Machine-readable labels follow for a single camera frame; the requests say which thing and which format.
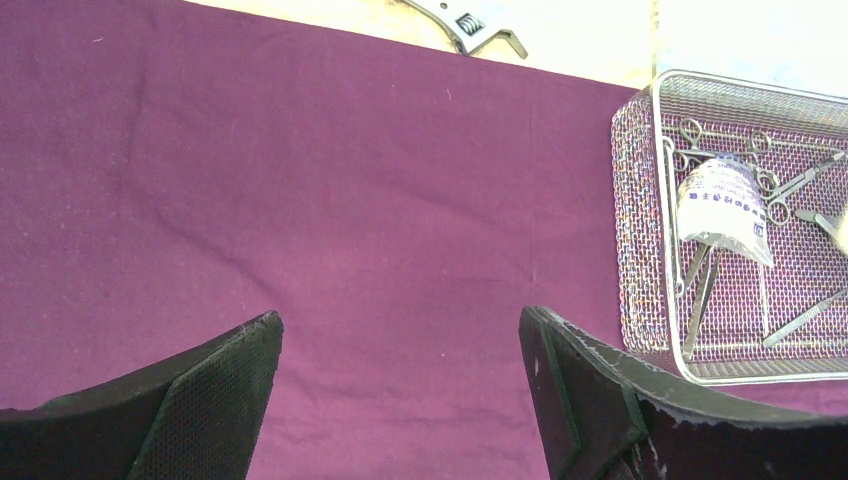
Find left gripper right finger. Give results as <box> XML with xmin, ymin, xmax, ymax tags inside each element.
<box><xmin>519</xmin><ymin>307</ymin><xmax>847</xmax><ymax>479</ymax></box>

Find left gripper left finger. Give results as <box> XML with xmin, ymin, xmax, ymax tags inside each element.
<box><xmin>1</xmin><ymin>311</ymin><xmax>284</xmax><ymax>479</ymax></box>

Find purple cloth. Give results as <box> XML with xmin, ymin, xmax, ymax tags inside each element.
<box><xmin>0</xmin><ymin>0</ymin><xmax>848</xmax><ymax>480</ymax></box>

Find metal wire mesh tray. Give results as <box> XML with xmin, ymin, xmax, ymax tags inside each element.
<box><xmin>611</xmin><ymin>70</ymin><xmax>847</xmax><ymax>385</ymax></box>

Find steel surgical scissors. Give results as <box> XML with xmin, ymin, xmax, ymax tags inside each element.
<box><xmin>659</xmin><ymin>117</ymin><xmax>848</xmax><ymax>228</ymax></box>

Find steel forceps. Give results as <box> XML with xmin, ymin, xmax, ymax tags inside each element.
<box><xmin>681</xmin><ymin>243</ymin><xmax>721</xmax><ymax>361</ymax></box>

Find pink white gauze packet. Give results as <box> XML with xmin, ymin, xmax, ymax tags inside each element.
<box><xmin>675</xmin><ymin>154</ymin><xmax>775</xmax><ymax>267</ymax></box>

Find steel scalpel handle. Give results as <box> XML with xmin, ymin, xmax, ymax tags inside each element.
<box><xmin>762</xmin><ymin>288</ymin><xmax>847</xmax><ymax>348</ymax></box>

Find orange handled adjustable wrench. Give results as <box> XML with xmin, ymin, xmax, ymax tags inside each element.
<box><xmin>404</xmin><ymin>0</ymin><xmax>528</xmax><ymax>60</ymax></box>

